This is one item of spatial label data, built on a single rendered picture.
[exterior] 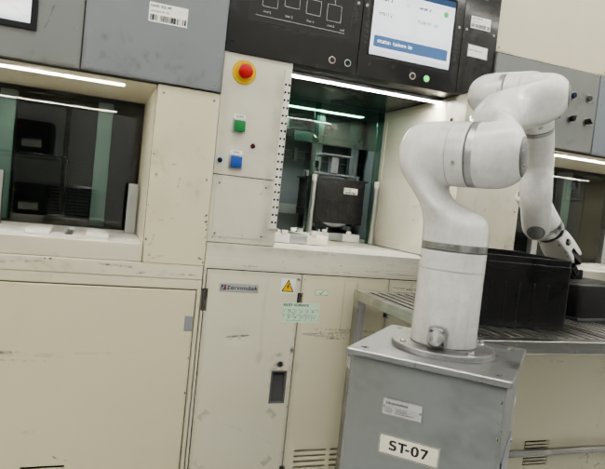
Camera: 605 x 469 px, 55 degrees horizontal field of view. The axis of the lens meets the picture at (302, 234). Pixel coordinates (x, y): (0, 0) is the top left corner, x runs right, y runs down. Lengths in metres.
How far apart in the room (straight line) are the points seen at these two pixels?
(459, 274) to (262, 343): 0.82
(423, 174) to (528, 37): 1.17
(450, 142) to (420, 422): 0.49
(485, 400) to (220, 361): 0.91
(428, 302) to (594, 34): 1.51
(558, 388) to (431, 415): 1.35
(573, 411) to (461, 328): 1.39
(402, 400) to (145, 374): 0.86
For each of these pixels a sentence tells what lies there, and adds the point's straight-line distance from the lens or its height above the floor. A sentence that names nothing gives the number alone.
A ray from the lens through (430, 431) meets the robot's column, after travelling 1.04.
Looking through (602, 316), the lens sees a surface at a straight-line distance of 1.85.
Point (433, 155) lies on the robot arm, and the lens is 1.07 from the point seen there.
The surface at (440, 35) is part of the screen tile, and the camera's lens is 1.96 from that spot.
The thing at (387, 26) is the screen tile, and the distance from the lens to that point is 1.87.
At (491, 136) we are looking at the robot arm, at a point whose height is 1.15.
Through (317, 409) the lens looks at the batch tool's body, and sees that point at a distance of 1.85.
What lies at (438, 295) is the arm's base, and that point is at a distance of 1.06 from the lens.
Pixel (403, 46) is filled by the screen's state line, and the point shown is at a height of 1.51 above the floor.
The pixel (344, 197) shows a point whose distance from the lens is 2.32.
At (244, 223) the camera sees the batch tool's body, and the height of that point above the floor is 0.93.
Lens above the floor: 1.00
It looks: 3 degrees down
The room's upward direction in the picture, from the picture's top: 6 degrees clockwise
